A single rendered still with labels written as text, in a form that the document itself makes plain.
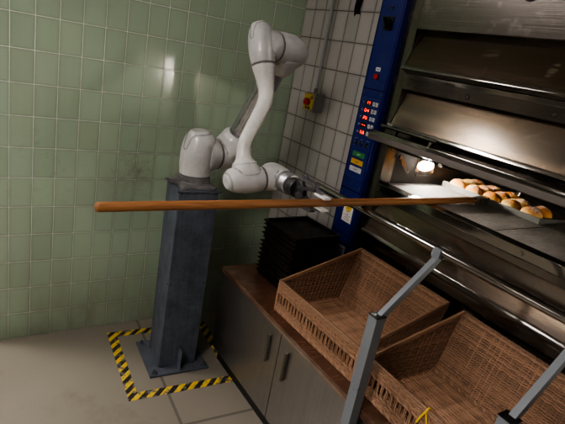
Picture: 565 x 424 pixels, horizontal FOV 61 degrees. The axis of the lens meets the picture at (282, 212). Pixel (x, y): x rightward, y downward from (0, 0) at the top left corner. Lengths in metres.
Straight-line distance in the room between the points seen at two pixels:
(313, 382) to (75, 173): 1.56
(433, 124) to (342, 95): 0.64
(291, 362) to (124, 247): 1.25
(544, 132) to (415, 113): 0.58
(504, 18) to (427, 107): 0.45
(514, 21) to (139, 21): 1.68
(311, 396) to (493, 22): 1.60
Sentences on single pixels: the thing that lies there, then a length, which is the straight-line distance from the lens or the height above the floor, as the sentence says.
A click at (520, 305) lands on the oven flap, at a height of 0.98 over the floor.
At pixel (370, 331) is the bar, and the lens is 1.62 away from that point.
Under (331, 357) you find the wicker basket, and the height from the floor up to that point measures 0.60.
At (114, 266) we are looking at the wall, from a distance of 2.93.
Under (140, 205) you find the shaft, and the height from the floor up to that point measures 1.19.
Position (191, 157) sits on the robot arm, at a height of 1.15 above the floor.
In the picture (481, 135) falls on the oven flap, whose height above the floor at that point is 1.52.
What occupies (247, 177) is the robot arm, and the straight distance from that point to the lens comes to 1.93.
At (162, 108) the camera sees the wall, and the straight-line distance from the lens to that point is 2.71.
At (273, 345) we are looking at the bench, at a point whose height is 0.46.
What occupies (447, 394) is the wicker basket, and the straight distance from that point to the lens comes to 2.05.
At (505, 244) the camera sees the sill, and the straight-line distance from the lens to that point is 1.99.
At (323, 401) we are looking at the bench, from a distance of 2.00.
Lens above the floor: 1.68
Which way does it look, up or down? 18 degrees down
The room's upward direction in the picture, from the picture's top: 11 degrees clockwise
